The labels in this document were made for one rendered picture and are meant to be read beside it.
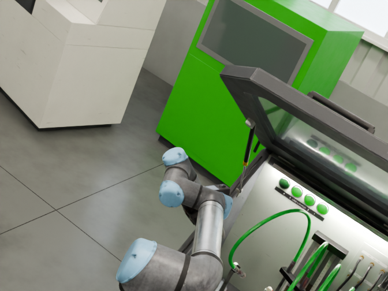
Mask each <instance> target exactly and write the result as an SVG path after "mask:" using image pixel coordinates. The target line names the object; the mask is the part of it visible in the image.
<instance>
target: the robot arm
mask: <svg viewBox="0 0 388 291"><path fill-rule="evenodd" d="M162 160H163V162H164V165H165V166H166V171H165V175H164V178H163V181H162V183H161V185H160V191H159V200H160V201H161V203H162V204H163V205H165V206H167V207H178V206H180V205H182V208H183V210H184V211H185V214H186V215H187V217H188V219H189V220H190V221H191V222H192V223H193V225H195V226H196V229H195V236H194V240H193V247H192V254H191V255H190V256H189V255H186V254H184V253H182V252H179V251H176V250H174V249H171V248H168V247H166V246H164V245H160V244H158V243H156V242H155V241H150V240H146V239H144V238H138V239H137V240H135V241H134V242H133V243H132V245H131V246H130V247H129V249H128V251H127V253H126V254H125V256H124V258H123V260H122V262H121V264H120V266H119V268H118V271H117V274H116V280H117V281H118V282H119V290H120V291H215V290H216V289H217V287H218V286H219V284H220V282H221V279H222V275H223V263H222V261H221V259H220V254H221V241H222V237H223V239H224V238H225V231H224V228H223V220H224V219H226V218H227V217H228V215H229V213H230V210H231V208H232V204H233V199H232V198H231V197H230V196H228V195H230V188H229V187H227V186H226V185H225V184H218V185H209V186H203V185H202V184H201V182H200V180H199V178H198V176H197V174H196V172H195V170H194V168H193V166H192V164H191V162H190V160H189V158H188V156H187V155H186V153H185V151H184V150H183V149H182V148H180V147H175V148H172V149H169V150H168V151H166V152H165V153H164V155H163V157H162Z"/></svg>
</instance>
